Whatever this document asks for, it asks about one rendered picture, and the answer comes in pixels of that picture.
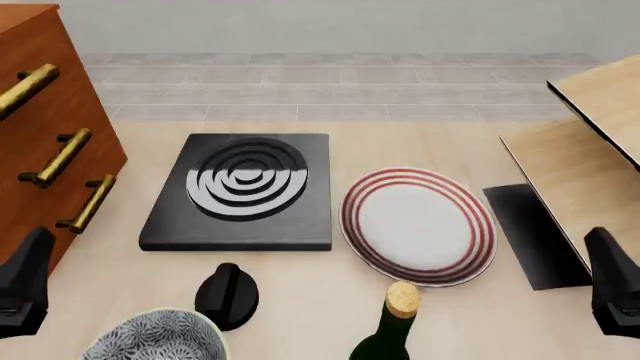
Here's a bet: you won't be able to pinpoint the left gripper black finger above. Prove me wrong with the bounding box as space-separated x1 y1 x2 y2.
0 226 57 293

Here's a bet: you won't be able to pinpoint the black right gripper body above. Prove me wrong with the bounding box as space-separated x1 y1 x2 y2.
591 288 640 339

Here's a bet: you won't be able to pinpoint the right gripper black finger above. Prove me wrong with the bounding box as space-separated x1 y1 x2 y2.
583 225 640 306

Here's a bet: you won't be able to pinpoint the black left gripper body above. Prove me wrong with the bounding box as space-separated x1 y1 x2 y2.
0 288 51 337

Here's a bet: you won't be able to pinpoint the wooden cabinet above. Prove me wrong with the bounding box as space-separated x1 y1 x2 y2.
0 3 129 279

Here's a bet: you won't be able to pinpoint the dark green corked wine bottle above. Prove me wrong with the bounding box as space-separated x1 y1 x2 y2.
347 280 423 360

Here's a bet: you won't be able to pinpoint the pale wooden rack, black edges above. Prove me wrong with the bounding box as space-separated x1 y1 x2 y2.
482 53 640 292

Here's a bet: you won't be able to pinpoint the patterned grey-white bowl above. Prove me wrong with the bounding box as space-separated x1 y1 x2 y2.
79 307 227 360

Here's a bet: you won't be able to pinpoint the flat black stove plate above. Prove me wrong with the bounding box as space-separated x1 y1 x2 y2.
138 132 334 253

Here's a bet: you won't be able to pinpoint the round black stove knob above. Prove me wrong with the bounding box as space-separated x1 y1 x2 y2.
194 261 261 333

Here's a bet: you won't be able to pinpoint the white plate with red rings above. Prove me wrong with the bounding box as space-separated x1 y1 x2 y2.
338 165 499 289

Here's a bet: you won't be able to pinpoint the long brass drawer handle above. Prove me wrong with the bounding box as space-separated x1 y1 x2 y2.
0 63 61 122

